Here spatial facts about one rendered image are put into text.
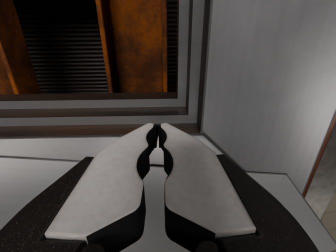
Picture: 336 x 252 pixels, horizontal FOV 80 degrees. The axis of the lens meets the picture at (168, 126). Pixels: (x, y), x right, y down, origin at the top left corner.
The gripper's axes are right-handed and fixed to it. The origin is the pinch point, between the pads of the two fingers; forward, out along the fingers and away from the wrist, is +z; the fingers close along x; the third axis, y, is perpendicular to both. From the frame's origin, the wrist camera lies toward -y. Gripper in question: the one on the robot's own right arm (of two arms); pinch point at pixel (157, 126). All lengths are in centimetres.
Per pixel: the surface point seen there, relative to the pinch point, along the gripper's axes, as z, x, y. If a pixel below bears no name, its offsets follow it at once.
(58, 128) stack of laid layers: 2.1, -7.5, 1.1
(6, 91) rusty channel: 19.4, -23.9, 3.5
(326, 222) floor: 87, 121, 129
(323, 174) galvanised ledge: 19.5, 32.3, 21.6
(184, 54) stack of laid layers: 4.3, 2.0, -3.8
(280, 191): 0.7, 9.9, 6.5
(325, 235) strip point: 0.6, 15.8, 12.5
